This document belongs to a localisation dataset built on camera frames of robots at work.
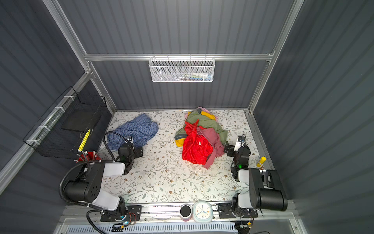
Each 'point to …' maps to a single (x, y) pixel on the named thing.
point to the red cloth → (196, 148)
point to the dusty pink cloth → (212, 135)
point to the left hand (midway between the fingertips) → (131, 147)
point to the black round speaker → (185, 212)
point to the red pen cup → (90, 156)
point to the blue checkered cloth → (141, 130)
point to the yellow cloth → (180, 142)
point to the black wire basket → (61, 133)
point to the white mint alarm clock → (202, 212)
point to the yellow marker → (262, 161)
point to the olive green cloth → (204, 122)
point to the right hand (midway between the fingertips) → (237, 143)
